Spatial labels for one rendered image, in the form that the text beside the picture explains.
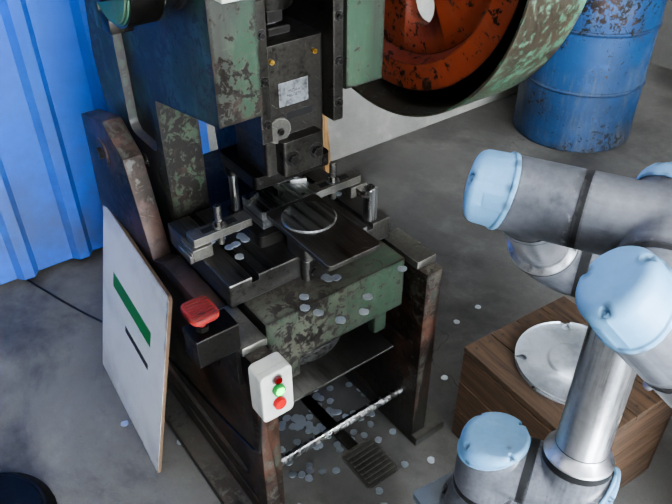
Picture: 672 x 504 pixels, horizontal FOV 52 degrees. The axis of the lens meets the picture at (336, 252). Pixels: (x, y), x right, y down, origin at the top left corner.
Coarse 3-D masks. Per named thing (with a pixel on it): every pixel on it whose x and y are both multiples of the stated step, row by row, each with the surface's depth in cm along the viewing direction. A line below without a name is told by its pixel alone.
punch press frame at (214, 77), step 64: (192, 0) 117; (384, 0) 137; (128, 64) 162; (192, 64) 127; (256, 64) 126; (128, 128) 173; (192, 128) 160; (192, 192) 168; (384, 256) 165; (256, 320) 149; (320, 320) 156; (384, 320) 173
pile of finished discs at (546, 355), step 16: (528, 336) 184; (544, 336) 184; (560, 336) 184; (576, 336) 184; (528, 352) 179; (544, 352) 179; (560, 352) 178; (576, 352) 178; (528, 368) 174; (544, 368) 174; (560, 368) 174; (544, 384) 170; (560, 384) 170; (560, 400) 166
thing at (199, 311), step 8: (200, 296) 136; (184, 304) 134; (192, 304) 134; (200, 304) 134; (208, 304) 134; (184, 312) 132; (192, 312) 132; (200, 312) 132; (208, 312) 132; (216, 312) 132; (192, 320) 130; (200, 320) 130; (208, 320) 131
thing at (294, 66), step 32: (288, 32) 137; (320, 32) 137; (288, 64) 136; (320, 64) 140; (288, 96) 139; (320, 96) 145; (288, 128) 142; (320, 128) 149; (256, 160) 148; (288, 160) 143; (320, 160) 149
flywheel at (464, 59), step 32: (448, 0) 146; (480, 0) 139; (512, 0) 128; (384, 32) 167; (416, 32) 158; (448, 32) 149; (480, 32) 137; (512, 32) 134; (384, 64) 166; (416, 64) 156; (448, 64) 148; (480, 64) 141
